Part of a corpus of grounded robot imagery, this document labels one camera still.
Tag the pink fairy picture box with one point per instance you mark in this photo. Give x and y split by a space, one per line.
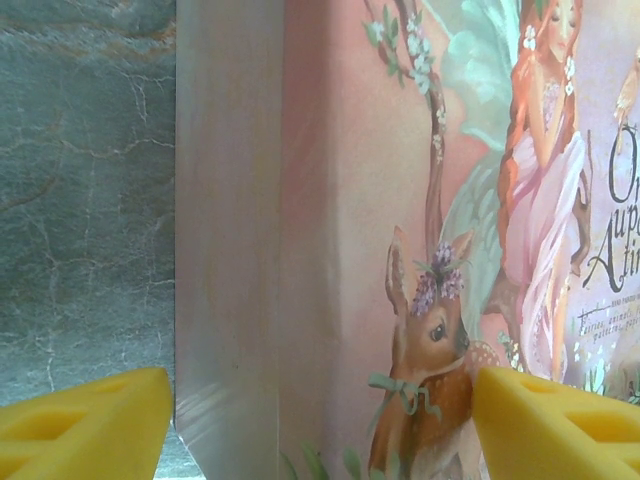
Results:
400 225

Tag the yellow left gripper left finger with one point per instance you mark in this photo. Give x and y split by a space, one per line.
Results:
75 430

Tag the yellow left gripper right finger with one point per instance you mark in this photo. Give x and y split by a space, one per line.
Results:
560 435

